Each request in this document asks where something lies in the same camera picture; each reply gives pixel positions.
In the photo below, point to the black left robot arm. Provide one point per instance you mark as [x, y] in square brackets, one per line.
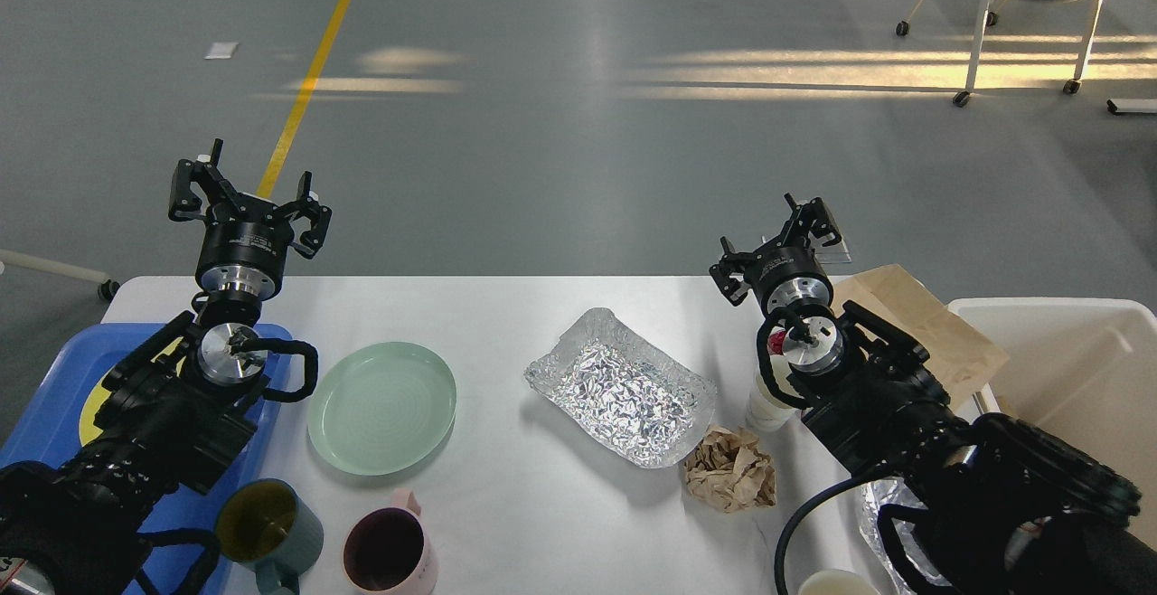
[177, 406]

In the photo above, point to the yellow plate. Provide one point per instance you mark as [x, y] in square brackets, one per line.
[95, 410]

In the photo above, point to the teal mug yellow inside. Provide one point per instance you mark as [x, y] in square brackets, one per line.
[267, 528]

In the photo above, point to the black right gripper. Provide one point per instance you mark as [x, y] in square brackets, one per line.
[782, 276]

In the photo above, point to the white paper on floor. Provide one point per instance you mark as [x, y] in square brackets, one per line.
[220, 51]

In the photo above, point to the crumpled brown paper ball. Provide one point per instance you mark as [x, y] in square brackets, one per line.
[730, 472]

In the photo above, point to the white bar on floor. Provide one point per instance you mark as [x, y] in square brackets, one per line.
[1132, 106]

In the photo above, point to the white leg with caster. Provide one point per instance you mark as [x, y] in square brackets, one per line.
[107, 286]

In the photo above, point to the aluminium foil tray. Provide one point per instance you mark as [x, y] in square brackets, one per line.
[625, 393]

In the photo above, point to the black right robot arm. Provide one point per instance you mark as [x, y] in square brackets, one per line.
[1005, 508]

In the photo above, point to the white paper cup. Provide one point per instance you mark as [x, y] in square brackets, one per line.
[765, 413]

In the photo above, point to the pink mug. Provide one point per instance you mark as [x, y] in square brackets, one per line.
[389, 550]

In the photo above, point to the white cup bottom edge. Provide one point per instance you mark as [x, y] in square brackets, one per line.
[836, 582]

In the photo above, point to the brown paper bag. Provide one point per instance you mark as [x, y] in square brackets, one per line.
[961, 358]

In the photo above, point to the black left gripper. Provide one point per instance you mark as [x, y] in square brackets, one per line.
[238, 245]

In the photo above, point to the blue plastic tray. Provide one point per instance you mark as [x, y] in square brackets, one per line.
[47, 432]

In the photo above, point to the white plastic bin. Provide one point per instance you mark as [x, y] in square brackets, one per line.
[1083, 369]

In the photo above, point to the light green plate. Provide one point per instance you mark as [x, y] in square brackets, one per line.
[382, 409]

